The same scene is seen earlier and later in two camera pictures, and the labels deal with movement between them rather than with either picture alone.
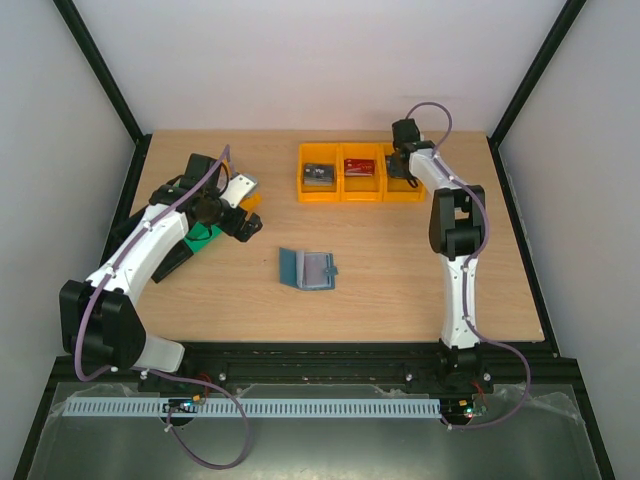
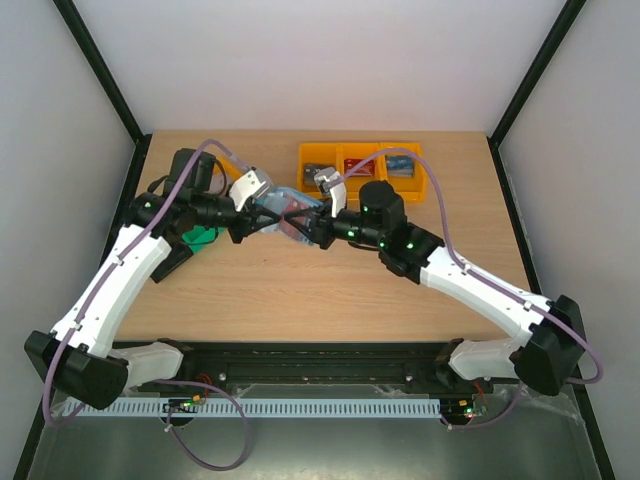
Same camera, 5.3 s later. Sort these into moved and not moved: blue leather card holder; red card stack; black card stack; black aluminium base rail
Moved: blue leather card holder
Not moved: black card stack; red card stack; black aluminium base rail
